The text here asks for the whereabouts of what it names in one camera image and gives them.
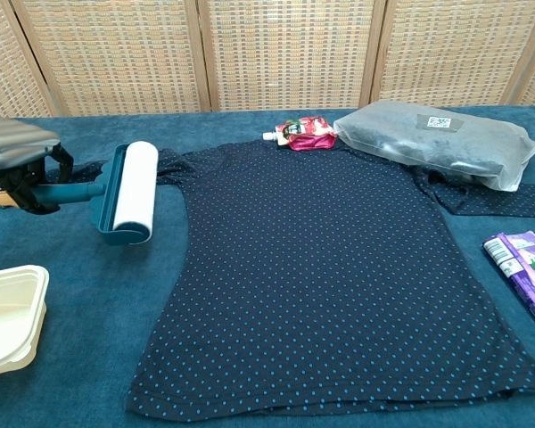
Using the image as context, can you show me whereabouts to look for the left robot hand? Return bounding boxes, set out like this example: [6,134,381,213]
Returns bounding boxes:
[0,117,75,215]

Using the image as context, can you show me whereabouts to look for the teal lint roller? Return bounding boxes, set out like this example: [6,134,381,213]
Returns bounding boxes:
[0,140,160,247]

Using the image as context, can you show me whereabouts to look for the navy polka dot shirt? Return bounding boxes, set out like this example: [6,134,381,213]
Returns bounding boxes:
[44,140,535,418]

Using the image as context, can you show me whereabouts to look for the cream plastic food container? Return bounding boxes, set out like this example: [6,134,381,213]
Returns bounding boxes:
[0,264,50,380]

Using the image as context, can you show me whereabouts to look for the teal table cloth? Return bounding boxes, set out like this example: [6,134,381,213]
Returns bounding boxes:
[0,104,535,428]

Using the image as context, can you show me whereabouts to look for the woven bamboo folding screen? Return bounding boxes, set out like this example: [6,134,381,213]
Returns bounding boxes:
[0,0,535,121]

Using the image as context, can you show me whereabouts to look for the red drink pouch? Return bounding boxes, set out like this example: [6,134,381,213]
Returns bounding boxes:
[262,116,338,152]

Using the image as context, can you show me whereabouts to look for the clear bag of dark items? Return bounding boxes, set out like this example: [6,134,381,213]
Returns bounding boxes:
[333,100,535,193]

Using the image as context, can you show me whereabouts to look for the purple printed package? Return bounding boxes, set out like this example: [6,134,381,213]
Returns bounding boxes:
[481,230,535,337]

